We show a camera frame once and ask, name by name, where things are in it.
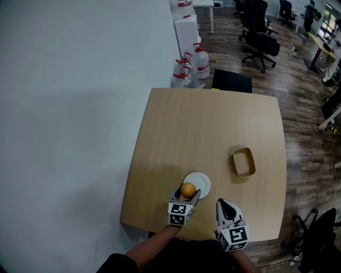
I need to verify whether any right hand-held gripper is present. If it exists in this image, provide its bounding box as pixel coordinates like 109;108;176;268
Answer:
214;198;250;252

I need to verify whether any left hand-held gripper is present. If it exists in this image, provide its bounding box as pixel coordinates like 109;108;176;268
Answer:
167;184;201;227

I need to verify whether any round golden-brown food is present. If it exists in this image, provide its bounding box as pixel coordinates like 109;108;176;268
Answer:
180;182;198;199

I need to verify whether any white round plate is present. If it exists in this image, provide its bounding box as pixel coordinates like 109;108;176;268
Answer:
183;172;212;200

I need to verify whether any person's right forearm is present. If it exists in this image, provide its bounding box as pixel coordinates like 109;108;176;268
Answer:
229;247;261;273

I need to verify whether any person's left forearm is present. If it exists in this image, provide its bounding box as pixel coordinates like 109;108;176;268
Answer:
125;224;182;267

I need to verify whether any brown paper tray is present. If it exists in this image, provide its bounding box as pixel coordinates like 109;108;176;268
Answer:
230;147;257;178

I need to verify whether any person's dark clothing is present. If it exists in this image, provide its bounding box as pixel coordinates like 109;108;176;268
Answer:
96;238;235;273

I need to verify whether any white power strip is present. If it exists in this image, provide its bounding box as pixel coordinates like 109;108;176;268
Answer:
288;251;304;266

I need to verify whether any black office chair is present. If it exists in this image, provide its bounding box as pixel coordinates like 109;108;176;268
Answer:
238;0;281;74
276;0;297;29
281;207;341;273
232;0;246;17

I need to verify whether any clear water jug red cap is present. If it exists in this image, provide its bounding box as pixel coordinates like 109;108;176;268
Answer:
174;52;193;74
171;66;193;89

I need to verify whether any black square stool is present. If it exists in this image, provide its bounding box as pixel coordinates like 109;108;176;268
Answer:
211;69;253;94

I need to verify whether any large clear water jug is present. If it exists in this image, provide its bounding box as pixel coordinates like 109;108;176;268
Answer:
191;43;211;80

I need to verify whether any white desk leg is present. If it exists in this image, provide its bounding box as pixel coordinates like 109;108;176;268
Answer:
318;103;341;131

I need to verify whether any white tall box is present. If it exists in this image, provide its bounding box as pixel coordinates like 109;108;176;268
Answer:
173;14;200;62

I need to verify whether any white box red label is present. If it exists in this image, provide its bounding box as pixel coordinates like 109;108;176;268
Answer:
169;0;196;17

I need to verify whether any wooden desk black leg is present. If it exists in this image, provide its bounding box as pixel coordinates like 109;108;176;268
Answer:
303;32;337;75

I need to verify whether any white desk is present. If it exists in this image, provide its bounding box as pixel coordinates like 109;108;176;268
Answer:
192;0;215;35

